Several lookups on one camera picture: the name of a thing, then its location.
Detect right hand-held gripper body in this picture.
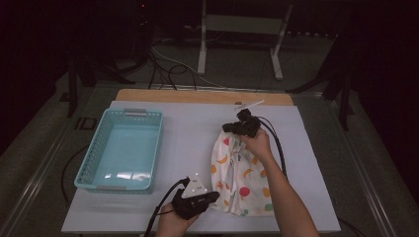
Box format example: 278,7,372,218
233,100,266,139

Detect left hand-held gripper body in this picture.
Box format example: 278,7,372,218
170,173,210,221

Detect white baby pants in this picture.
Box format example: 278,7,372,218
209,130,277,218

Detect light blue plastic basket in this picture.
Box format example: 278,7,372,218
73,108,165,195

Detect person's right hand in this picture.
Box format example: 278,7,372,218
239,127,275,163

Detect person's left hand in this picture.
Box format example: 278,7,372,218
154,201,203,237

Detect wooden table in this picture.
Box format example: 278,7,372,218
115,88,294,107

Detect white table mat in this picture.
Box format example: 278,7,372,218
60,100,342,235

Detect black stand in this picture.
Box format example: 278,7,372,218
285,33,356,132
58,53,136,119

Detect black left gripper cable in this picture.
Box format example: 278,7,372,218
143,177,192,237

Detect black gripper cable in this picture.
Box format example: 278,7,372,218
143,177,192,237
256,115,289,181

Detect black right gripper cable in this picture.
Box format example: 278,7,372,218
256,115,289,181

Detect white floor cable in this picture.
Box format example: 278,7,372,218
150,44,229,89

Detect black floor cables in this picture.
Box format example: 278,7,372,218
147,48,199,92

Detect white metal stand frame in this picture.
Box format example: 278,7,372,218
196,0,294,81

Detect thin black floor cable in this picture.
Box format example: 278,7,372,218
59,144,91,202

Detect black rectangular floor frame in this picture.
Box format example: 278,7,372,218
74,116,99,131

